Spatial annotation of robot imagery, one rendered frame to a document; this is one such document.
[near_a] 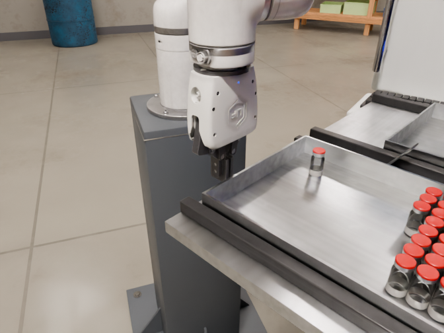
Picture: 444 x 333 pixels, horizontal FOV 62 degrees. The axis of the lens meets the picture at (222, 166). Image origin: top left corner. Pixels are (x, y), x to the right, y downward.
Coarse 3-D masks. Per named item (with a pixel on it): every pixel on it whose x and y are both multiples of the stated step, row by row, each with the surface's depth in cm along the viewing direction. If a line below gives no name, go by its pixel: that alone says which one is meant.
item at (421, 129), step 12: (432, 108) 81; (420, 120) 78; (432, 120) 82; (396, 132) 69; (408, 132) 74; (420, 132) 77; (432, 132) 77; (384, 144) 67; (396, 144) 65; (408, 144) 72; (420, 144) 72; (432, 144) 72; (408, 156) 64; (420, 156) 63; (432, 156) 61
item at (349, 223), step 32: (288, 160) 66; (352, 160) 62; (224, 192) 55; (256, 192) 58; (288, 192) 58; (320, 192) 58; (352, 192) 58; (384, 192) 58; (416, 192) 57; (256, 224) 46; (288, 224) 51; (320, 224) 51; (352, 224) 51; (384, 224) 51; (320, 256) 46; (352, 256) 46; (384, 256) 46; (352, 288) 39; (384, 288) 41; (416, 320) 35
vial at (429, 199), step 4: (420, 196) 49; (424, 196) 49; (428, 196) 49; (432, 196) 49; (420, 200) 49; (424, 200) 48; (428, 200) 48; (432, 200) 48; (436, 200) 48; (432, 204) 48; (432, 208) 48
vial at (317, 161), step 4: (312, 156) 61; (316, 156) 60; (320, 156) 60; (312, 160) 61; (316, 160) 60; (320, 160) 60; (312, 164) 61; (316, 164) 60; (320, 164) 60; (312, 168) 61; (316, 168) 61; (320, 168) 61; (312, 172) 61; (316, 172) 61; (320, 172) 61; (316, 176) 61
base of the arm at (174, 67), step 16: (160, 48) 84; (176, 48) 82; (160, 64) 86; (176, 64) 84; (192, 64) 85; (160, 80) 89; (176, 80) 86; (160, 96) 92; (176, 96) 88; (160, 112) 89; (176, 112) 89
